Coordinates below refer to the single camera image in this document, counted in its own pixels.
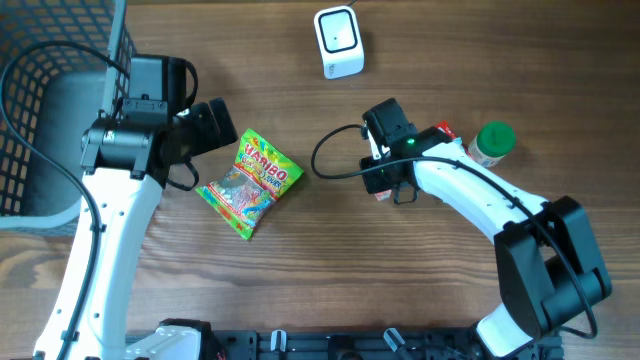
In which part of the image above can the green Haribo candy bag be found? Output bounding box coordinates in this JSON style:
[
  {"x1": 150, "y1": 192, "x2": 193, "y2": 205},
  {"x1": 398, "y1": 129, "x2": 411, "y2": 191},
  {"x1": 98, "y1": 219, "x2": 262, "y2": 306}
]
[{"x1": 196, "y1": 129, "x2": 304, "y2": 240}]

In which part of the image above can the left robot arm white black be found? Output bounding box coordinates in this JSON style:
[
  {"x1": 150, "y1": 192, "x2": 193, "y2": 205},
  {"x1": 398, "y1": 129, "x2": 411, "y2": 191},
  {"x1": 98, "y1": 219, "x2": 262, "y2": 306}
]
[{"x1": 33, "y1": 55, "x2": 238, "y2": 359}]

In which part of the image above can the green lid seasoning jar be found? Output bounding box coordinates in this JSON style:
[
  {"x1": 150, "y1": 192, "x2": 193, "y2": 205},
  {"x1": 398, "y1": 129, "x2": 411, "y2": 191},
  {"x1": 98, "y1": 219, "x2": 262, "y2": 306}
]
[{"x1": 468, "y1": 121, "x2": 516, "y2": 168}]

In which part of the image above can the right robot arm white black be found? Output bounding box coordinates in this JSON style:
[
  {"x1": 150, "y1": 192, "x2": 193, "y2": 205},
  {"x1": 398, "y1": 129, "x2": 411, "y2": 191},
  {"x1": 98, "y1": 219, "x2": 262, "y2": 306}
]
[{"x1": 360, "y1": 98, "x2": 612, "y2": 358}]

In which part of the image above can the black mounting rail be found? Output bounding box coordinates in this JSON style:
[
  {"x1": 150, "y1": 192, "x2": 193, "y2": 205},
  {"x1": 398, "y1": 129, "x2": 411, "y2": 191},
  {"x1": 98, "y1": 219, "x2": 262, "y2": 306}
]
[{"x1": 124, "y1": 327, "x2": 565, "y2": 360}]

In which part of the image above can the white barcode scanner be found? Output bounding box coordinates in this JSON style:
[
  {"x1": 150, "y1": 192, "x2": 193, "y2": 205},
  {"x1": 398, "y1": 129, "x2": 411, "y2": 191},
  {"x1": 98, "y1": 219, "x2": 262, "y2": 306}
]
[{"x1": 314, "y1": 5, "x2": 365, "y2": 80}]

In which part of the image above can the grey plastic mesh basket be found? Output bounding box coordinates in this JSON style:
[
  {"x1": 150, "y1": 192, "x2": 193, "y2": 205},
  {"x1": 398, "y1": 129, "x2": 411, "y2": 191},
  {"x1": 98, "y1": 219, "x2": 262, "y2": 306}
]
[{"x1": 1, "y1": 0, "x2": 135, "y2": 235}]

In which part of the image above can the red stick sachet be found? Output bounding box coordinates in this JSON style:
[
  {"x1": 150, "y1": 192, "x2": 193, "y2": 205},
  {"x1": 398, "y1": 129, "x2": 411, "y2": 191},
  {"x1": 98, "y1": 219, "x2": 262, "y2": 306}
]
[{"x1": 435, "y1": 121, "x2": 457, "y2": 140}]

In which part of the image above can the red tissue pack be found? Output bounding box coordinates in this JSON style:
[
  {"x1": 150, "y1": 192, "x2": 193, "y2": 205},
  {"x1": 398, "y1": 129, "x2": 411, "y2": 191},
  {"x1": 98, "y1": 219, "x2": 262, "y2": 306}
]
[{"x1": 374, "y1": 190, "x2": 393, "y2": 201}]

